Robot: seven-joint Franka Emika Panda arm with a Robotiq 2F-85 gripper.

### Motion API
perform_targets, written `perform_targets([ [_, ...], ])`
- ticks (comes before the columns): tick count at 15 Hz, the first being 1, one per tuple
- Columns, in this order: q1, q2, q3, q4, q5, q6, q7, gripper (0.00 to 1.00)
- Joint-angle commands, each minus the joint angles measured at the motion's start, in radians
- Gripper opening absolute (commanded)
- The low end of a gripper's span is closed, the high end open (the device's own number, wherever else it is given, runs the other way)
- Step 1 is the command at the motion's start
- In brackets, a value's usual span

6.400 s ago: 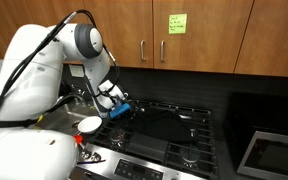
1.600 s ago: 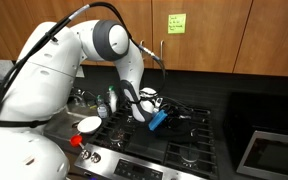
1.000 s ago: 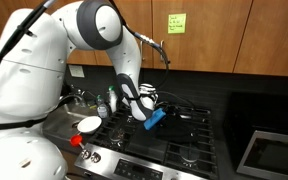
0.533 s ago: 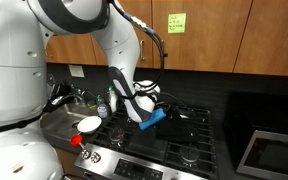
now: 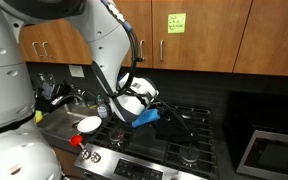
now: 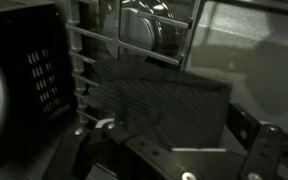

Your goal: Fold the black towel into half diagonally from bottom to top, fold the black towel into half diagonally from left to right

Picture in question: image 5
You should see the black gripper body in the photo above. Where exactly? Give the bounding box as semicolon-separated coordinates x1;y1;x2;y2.
153;107;169;126

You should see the black towel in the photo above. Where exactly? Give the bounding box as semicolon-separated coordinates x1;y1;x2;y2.
153;113;198;144

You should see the stainless steel gas stove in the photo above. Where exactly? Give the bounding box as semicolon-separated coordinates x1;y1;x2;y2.
73;103;220;180

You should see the clear dish soap bottle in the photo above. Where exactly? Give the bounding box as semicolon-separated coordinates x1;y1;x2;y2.
96;94;110;119

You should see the silver stove knob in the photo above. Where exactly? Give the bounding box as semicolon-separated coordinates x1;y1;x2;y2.
90;152;102;164
81;149;92;160

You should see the yellow sticky note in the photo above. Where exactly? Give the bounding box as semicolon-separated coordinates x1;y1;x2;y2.
167;13;187;35

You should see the chrome faucet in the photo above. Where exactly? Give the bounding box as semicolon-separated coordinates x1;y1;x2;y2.
52;93;85;108

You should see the stainless steel sink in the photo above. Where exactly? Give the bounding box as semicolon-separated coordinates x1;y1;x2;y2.
37;101;100;141

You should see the black microwave oven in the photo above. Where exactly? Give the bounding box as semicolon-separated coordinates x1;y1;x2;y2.
223;91;288;180

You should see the yellow sponge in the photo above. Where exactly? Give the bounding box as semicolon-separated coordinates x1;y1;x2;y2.
33;110;44;124

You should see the metal cabinet door handle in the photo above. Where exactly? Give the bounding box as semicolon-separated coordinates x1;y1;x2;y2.
31;41;40;58
159;39;165;63
138;39;146;62
41;41;51;58

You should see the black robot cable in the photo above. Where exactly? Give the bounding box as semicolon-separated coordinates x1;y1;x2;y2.
100;0;143;98

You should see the white wall outlet plate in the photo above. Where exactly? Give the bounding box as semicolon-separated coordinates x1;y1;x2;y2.
68;64;86;79

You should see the wooden wall cabinet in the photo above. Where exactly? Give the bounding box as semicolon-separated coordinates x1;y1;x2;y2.
18;0;288;78

